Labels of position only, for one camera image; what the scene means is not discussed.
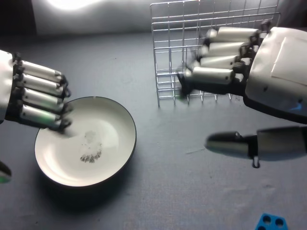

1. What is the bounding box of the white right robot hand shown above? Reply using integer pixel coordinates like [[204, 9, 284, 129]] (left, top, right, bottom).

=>
[[176, 20, 307, 169]]

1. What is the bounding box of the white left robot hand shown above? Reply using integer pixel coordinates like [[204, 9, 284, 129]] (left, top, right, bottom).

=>
[[0, 49, 74, 184]]

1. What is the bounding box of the white backdrop cloth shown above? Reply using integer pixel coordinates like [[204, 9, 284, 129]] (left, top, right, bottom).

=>
[[31, 0, 307, 36]]

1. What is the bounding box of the grey table cloth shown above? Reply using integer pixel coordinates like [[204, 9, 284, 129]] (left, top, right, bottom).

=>
[[0, 31, 307, 230]]

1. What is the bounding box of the blue block with round holes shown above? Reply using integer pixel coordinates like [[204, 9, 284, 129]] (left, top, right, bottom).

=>
[[254, 212, 290, 230]]

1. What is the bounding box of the white wire dish rack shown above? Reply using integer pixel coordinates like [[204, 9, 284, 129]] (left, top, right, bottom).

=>
[[150, 0, 282, 107]]

